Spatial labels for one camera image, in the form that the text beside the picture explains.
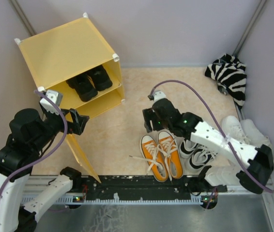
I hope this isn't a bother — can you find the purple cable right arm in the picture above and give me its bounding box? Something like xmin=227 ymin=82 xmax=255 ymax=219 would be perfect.
xmin=150 ymin=80 xmax=274 ymax=208

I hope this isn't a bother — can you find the black white sneaker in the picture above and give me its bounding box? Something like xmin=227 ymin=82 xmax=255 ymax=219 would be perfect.
xmin=179 ymin=139 xmax=199 ymax=159
xmin=186 ymin=146 xmax=218 ymax=173

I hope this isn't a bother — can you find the black white sneaker right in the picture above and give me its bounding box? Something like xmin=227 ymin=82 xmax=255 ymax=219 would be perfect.
xmin=186 ymin=146 xmax=218 ymax=173

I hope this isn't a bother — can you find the yellow shoe cabinet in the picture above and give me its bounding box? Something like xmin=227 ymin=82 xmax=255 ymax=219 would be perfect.
xmin=15 ymin=13 xmax=125 ymax=118

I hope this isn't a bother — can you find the orange sneaker right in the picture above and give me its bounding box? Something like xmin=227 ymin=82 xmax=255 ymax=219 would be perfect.
xmin=158 ymin=130 xmax=183 ymax=181

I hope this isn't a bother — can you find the black white sneaker left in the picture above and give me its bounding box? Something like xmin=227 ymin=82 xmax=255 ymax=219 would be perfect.
xmin=179 ymin=139 xmax=199 ymax=159

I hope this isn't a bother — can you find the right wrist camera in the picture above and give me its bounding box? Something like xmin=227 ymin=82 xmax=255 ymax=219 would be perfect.
xmin=148 ymin=90 xmax=166 ymax=102

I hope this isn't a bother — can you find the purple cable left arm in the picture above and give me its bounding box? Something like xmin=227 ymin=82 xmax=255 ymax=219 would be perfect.
xmin=0 ymin=89 xmax=68 ymax=230

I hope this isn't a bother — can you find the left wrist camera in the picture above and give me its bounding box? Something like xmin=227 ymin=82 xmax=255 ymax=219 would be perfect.
xmin=40 ymin=89 xmax=63 ymax=115

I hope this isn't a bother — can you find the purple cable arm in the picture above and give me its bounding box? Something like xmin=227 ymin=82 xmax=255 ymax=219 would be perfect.
xmin=0 ymin=89 xmax=68 ymax=230
xmin=150 ymin=80 xmax=274 ymax=208

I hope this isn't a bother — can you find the orange sneaker left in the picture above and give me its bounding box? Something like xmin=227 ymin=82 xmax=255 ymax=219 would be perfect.
xmin=130 ymin=135 xmax=168 ymax=182

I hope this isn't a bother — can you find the orange sneaker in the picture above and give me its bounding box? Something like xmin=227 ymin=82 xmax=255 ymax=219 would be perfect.
xmin=130 ymin=135 xmax=168 ymax=182
xmin=158 ymin=130 xmax=183 ymax=181

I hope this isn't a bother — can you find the black shoe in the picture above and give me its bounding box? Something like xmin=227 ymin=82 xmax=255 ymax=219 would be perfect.
xmin=66 ymin=73 xmax=98 ymax=102
xmin=87 ymin=65 xmax=113 ymax=91

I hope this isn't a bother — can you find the zebra striped cloth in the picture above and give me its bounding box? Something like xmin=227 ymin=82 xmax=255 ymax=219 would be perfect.
xmin=204 ymin=54 xmax=247 ymax=108

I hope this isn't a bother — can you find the yellow cabinet door panel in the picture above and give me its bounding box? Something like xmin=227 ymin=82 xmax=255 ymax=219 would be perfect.
xmin=65 ymin=134 xmax=102 ymax=184

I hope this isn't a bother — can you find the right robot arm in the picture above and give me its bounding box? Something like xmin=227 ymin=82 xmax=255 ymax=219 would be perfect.
xmin=142 ymin=98 xmax=274 ymax=194

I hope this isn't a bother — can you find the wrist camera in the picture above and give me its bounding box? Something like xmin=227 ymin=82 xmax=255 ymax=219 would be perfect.
xmin=148 ymin=90 xmax=166 ymax=102
xmin=40 ymin=89 xmax=63 ymax=115

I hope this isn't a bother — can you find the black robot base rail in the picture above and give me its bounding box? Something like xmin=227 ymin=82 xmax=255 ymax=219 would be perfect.
xmin=42 ymin=174 xmax=228 ymax=209

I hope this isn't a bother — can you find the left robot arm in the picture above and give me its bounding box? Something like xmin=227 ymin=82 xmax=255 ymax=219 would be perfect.
xmin=0 ymin=108 xmax=89 ymax=232

